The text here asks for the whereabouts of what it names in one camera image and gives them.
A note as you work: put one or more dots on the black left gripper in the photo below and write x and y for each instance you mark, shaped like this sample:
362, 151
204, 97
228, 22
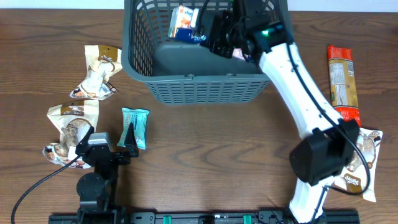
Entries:
132, 151

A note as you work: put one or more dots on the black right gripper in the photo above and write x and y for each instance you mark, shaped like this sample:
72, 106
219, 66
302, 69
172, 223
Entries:
217, 48

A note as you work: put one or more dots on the tissue multipack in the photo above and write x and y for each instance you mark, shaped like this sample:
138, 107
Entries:
184, 25

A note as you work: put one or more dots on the spaghetti packet orange ends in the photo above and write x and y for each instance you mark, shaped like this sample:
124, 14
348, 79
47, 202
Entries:
343, 92

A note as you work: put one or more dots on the beige snack pouch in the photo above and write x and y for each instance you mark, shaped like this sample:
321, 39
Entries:
73, 120
102, 62
353, 177

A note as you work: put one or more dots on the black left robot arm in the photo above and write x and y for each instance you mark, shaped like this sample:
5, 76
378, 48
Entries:
97, 189

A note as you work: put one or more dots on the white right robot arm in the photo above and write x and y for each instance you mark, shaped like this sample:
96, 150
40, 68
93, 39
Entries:
328, 142

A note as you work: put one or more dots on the teal snack packet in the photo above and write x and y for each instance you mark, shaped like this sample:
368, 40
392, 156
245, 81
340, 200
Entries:
138, 118

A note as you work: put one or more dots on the grey plastic basket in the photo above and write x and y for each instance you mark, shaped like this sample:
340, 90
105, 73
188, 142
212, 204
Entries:
179, 73

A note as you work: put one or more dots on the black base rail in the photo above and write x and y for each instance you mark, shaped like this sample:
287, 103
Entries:
260, 217

